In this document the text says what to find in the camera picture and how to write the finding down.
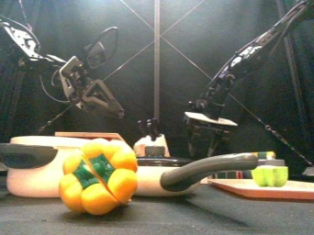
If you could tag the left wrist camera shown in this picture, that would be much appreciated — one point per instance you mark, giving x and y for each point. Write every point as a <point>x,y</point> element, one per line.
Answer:
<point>97,55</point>

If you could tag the black pan lid grey knob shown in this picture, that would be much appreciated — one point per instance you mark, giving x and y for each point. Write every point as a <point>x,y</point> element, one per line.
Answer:
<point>157,159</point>

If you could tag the green bell pepper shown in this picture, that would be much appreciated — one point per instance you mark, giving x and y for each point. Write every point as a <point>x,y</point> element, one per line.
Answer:
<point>270,176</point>

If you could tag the yellow toy bell pepper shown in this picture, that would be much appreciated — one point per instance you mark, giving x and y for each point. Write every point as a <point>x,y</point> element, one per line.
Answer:
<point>98,180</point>

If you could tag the toy knife block with knives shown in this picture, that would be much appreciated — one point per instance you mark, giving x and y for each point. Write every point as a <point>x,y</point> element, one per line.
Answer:
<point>153,139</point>

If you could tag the vertical metal frame pole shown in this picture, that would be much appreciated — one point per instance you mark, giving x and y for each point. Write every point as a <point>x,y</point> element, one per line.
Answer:
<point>157,61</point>

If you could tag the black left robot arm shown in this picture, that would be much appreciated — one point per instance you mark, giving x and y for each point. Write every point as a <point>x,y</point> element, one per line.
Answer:
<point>22,41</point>

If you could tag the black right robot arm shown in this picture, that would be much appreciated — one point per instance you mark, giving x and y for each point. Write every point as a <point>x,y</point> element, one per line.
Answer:
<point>249,58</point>

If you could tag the light wooden cutting board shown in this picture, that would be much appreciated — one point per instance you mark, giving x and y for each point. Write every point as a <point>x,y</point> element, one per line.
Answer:
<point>270,191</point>

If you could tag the orange green toy item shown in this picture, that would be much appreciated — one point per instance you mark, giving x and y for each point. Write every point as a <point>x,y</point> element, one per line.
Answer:
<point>265,154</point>

